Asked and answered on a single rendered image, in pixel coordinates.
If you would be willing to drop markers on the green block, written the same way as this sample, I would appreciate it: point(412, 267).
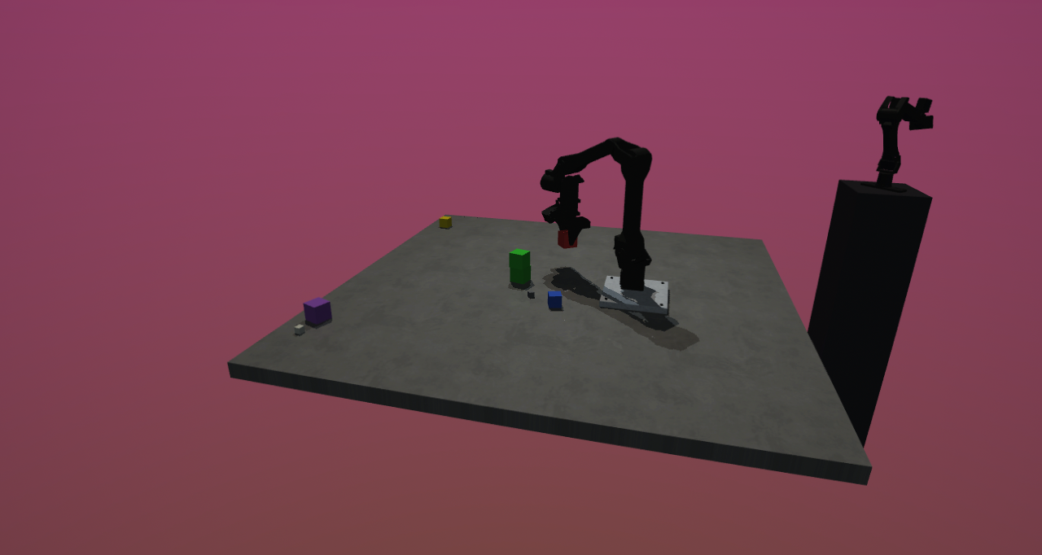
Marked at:
point(520, 276)
point(519, 259)

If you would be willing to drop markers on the purple cube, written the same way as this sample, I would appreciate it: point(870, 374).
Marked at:
point(317, 310)

